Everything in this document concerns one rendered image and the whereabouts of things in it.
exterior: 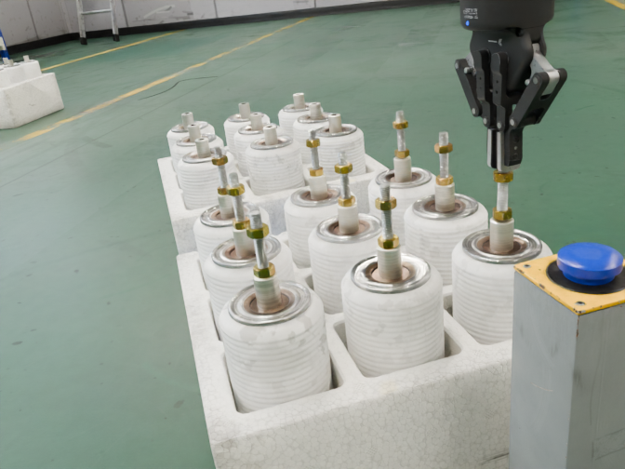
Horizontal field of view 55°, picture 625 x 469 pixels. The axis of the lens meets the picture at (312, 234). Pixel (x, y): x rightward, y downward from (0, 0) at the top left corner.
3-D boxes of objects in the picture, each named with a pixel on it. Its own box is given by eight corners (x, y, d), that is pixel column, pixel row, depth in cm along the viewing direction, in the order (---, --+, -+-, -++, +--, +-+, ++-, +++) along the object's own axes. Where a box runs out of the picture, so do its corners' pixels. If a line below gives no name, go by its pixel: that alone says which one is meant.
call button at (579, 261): (592, 261, 43) (594, 235, 42) (634, 287, 39) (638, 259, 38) (543, 274, 42) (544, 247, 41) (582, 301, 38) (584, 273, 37)
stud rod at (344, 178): (344, 220, 66) (338, 154, 63) (343, 216, 67) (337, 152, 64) (353, 219, 66) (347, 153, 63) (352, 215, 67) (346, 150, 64)
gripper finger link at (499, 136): (496, 131, 54) (496, 171, 55) (500, 133, 53) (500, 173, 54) (516, 127, 54) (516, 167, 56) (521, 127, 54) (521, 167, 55)
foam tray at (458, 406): (434, 300, 99) (432, 198, 91) (601, 469, 64) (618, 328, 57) (200, 360, 91) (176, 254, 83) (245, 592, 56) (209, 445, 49)
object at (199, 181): (244, 236, 114) (227, 144, 107) (254, 256, 105) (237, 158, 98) (193, 247, 112) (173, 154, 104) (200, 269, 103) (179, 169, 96)
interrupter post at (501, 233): (511, 243, 60) (511, 213, 59) (516, 254, 58) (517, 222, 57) (486, 245, 60) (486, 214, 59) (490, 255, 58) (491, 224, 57)
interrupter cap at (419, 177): (375, 174, 84) (374, 168, 84) (430, 169, 83) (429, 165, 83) (375, 193, 77) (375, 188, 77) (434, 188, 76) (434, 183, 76)
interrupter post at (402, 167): (393, 179, 81) (392, 155, 80) (412, 177, 81) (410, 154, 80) (394, 184, 79) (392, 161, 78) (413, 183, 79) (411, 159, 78)
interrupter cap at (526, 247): (532, 231, 62) (532, 225, 62) (551, 265, 55) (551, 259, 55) (458, 235, 63) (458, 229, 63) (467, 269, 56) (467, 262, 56)
